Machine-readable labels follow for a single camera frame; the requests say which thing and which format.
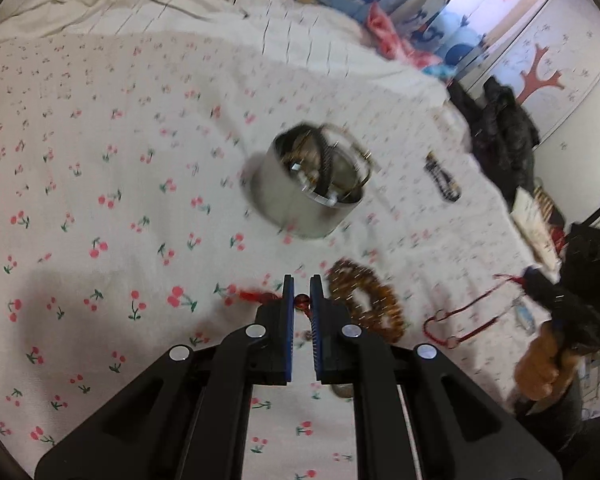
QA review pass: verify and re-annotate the red cord coin pendant necklace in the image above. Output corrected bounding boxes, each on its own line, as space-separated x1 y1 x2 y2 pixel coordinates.
224 273 537 351

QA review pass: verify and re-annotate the amber round bead bracelet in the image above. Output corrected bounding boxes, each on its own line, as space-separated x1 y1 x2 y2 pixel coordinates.
327 258 406 345

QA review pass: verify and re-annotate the person's right hand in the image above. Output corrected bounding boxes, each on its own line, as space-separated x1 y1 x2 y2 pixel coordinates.
514 322 582 402

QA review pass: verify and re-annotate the round silver metal tin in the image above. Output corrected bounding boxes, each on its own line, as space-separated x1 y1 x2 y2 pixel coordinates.
250 122 379 240

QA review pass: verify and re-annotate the black jacket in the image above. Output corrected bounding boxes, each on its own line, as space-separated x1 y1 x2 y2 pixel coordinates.
448 77 540 209

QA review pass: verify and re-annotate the cherry print bed sheet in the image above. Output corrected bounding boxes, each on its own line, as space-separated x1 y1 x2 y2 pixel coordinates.
0 34 532 472

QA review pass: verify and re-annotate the white wardrobe with tree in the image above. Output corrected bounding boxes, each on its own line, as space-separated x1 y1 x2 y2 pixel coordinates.
462 0 600 224

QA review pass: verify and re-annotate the pink crumpled cloth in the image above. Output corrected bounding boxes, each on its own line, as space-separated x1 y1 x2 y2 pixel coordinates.
365 2 443 75

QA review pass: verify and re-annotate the white striped duvet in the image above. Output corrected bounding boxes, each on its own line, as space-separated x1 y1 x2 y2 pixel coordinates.
0 0 451 106

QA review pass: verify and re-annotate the black leather band bracelet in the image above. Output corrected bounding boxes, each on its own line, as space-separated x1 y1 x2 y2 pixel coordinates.
299 127 339 198

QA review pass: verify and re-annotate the black yellow beaded necklace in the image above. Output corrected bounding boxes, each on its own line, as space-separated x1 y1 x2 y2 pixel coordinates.
424 152 463 204

